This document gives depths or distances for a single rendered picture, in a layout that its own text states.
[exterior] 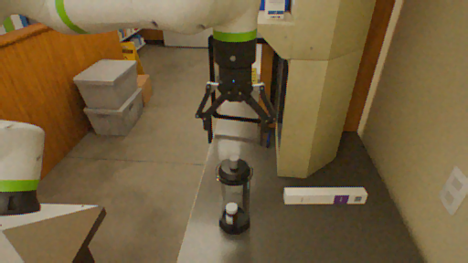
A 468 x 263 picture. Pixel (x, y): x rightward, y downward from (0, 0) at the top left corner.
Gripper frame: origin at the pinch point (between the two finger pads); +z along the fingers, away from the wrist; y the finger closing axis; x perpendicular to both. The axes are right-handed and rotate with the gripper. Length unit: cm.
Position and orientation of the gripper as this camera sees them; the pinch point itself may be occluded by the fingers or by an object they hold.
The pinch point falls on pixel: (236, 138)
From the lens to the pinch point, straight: 73.4
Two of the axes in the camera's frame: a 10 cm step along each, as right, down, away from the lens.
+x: -0.9, 5.6, -8.2
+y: -10.0, -0.4, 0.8
